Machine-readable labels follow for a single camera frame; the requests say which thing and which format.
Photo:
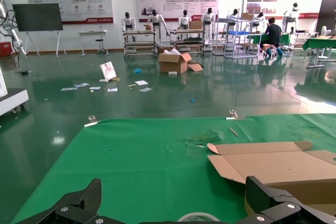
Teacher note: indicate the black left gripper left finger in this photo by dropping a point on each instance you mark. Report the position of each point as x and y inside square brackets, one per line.
[89, 197]

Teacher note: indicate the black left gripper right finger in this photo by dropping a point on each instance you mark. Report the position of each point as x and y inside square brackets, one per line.
[262, 197]

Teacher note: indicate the white industrial robot arm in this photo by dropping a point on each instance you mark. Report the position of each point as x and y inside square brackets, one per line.
[14, 37]

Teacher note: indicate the empty open cardboard box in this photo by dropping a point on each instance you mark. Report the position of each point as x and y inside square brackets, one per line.
[275, 163]

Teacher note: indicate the red box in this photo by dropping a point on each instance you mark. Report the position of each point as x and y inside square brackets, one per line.
[5, 49]

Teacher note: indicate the green table cloth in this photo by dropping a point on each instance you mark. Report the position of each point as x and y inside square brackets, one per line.
[131, 161]

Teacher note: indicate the translucent white tape roll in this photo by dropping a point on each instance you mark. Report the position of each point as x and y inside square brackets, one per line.
[198, 214]

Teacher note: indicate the thin wooden stick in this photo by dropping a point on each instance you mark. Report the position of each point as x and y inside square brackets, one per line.
[233, 131]

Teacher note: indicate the metal cloth clip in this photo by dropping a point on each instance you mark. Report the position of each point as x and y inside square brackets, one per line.
[92, 121]
[233, 115]

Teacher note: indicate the clear plastic wrapper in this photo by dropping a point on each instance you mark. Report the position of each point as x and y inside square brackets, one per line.
[204, 140]

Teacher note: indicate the white paper sheet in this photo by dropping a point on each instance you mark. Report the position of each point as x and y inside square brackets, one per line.
[95, 88]
[141, 82]
[82, 85]
[145, 89]
[68, 89]
[112, 89]

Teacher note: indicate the white machine base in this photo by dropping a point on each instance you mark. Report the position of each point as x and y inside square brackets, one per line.
[10, 100]

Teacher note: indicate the white red paper bag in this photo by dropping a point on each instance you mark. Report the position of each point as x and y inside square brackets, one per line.
[108, 70]

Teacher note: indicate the black round stool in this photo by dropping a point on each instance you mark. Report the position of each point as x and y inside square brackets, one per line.
[99, 41]

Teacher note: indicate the large open floor carton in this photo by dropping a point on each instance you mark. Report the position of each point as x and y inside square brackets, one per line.
[173, 64]

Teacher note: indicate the metal rack cart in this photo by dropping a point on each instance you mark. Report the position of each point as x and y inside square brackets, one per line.
[139, 47]
[186, 43]

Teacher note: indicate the table with green cloth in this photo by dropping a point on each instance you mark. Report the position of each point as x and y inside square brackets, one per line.
[317, 43]

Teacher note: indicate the small white table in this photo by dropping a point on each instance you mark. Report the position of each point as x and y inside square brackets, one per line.
[93, 33]

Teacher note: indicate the seated person in black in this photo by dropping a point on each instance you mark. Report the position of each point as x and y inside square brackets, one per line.
[273, 32]

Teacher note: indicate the tall metal shelf rack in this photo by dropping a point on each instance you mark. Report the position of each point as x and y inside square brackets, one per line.
[237, 33]

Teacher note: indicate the white black humanoid robot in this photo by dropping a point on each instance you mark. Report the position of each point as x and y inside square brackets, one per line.
[260, 18]
[155, 19]
[234, 15]
[184, 20]
[208, 19]
[128, 22]
[291, 15]

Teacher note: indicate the black screen on stand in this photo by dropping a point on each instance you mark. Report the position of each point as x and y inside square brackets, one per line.
[36, 16]

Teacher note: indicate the black upright panel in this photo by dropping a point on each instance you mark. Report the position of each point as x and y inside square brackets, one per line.
[328, 14]

